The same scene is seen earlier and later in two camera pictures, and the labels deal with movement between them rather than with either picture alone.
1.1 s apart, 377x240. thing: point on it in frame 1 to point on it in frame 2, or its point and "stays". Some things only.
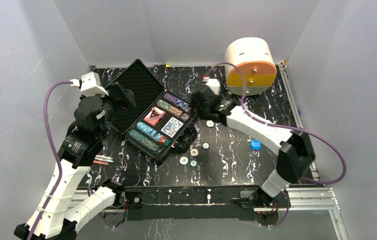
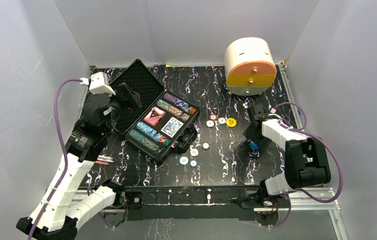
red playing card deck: (154, 115) stays
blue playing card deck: (172, 127) stays
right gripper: (193, 105) to (249, 134)
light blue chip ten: (183, 160) stays
